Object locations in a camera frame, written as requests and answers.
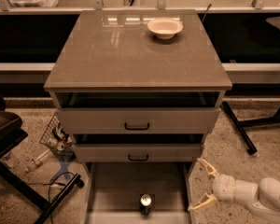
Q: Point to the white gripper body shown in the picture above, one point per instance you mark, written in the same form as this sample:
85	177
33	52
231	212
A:
224	187

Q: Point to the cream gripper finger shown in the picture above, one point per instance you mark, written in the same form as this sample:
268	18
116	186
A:
206	201
209	168

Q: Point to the pepsi soda can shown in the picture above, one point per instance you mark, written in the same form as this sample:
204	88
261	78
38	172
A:
145	203

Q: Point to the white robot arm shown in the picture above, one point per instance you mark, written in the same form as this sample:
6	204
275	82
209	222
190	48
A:
261	200

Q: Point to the bottom open grey drawer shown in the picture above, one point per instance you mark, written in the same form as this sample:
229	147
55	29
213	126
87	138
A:
115	189

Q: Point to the middle grey drawer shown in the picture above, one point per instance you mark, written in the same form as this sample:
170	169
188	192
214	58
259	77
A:
137	152

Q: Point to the grey drawer cabinet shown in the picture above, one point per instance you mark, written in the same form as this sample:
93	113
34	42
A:
112	60

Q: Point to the top grey drawer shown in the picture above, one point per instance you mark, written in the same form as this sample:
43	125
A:
137	120

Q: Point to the white paper bowl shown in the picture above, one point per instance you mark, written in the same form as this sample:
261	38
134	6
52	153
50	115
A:
164	28

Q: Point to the clear plastic bottle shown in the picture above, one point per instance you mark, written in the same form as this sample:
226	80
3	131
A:
38	161

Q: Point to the black table leg frame right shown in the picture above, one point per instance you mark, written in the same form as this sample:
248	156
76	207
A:
240	125

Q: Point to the wire mesh basket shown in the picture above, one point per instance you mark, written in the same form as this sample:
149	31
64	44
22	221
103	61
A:
56	139

